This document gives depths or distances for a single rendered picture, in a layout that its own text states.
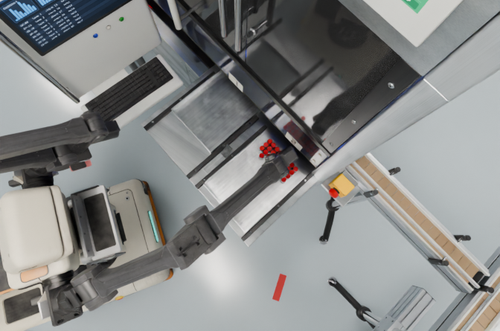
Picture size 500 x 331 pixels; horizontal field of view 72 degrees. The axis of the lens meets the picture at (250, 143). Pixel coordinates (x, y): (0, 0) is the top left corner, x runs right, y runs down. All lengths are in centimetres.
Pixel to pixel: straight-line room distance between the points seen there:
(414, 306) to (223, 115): 129
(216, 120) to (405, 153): 155
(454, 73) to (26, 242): 103
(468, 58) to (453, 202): 221
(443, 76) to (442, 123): 223
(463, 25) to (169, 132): 122
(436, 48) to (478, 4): 10
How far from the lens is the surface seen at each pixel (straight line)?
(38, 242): 109
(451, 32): 57
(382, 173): 151
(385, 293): 253
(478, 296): 168
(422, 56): 63
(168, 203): 237
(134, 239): 212
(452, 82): 63
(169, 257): 90
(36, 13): 135
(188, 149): 150
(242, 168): 146
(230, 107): 154
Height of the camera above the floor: 232
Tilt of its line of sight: 75 degrees down
